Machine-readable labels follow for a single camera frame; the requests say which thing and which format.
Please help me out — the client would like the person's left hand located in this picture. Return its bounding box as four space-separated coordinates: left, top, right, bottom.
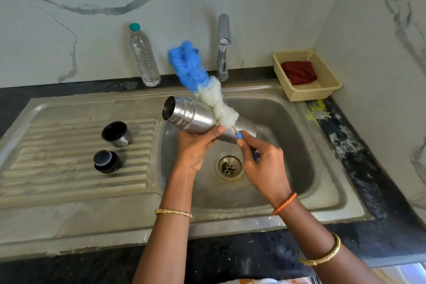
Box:
175 125 227 174

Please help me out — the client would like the person's right hand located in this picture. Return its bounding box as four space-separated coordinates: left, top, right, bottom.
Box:
236 130 293 207

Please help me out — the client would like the stainless steel flask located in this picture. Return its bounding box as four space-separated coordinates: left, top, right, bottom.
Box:
162 96 257 144

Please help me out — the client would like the blue and white bottle brush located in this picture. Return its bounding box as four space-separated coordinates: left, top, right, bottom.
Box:
167 40 260 161

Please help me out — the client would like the person's left forearm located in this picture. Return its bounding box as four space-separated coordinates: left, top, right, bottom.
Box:
132 164 197 284

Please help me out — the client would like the person's right forearm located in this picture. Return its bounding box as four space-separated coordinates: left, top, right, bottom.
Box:
271 192 387 284

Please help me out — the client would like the sink drain strainer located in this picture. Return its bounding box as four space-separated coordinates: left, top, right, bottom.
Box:
214 152 245 182

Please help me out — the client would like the chrome sink tap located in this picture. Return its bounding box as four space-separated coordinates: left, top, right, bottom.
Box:
217 13 232 82

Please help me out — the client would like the thin gold bangle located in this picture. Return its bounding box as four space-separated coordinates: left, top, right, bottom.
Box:
154 208 193 219

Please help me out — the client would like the dark red cloth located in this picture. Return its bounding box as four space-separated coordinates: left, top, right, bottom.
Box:
281 61 318 86

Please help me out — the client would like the beige plastic basket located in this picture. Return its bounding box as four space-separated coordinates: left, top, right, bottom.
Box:
273 49 343 102

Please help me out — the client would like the steel flask cup lid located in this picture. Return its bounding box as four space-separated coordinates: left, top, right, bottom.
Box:
101 121 132 148

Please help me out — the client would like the clear plastic water bottle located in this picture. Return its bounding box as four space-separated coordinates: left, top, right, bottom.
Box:
129 23 162 87

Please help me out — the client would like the black flask stopper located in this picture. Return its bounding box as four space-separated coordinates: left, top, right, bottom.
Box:
93 150 122 174

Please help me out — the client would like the thick gold bangle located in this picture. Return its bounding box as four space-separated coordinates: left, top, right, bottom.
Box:
298 232 341 267

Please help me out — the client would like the stainless steel sink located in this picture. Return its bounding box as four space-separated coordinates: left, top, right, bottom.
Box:
0 78 373 261

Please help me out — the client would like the orange thread bracelet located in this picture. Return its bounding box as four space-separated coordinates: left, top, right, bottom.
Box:
272 193 297 216

